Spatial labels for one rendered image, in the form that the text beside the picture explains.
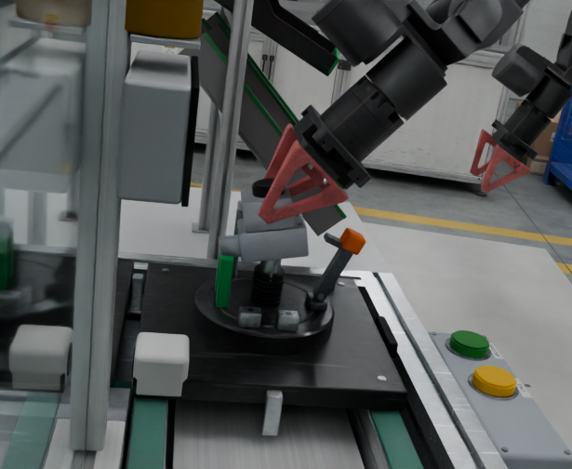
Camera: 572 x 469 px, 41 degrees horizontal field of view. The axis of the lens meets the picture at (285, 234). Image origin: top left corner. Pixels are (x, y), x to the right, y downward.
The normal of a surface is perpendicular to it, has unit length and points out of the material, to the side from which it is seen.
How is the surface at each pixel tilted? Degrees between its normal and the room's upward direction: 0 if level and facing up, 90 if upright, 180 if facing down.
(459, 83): 90
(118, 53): 90
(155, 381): 90
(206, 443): 0
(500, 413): 0
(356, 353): 0
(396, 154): 90
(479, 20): 70
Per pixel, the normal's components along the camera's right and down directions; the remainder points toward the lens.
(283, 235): 0.08, 0.36
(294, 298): 0.14, -0.93
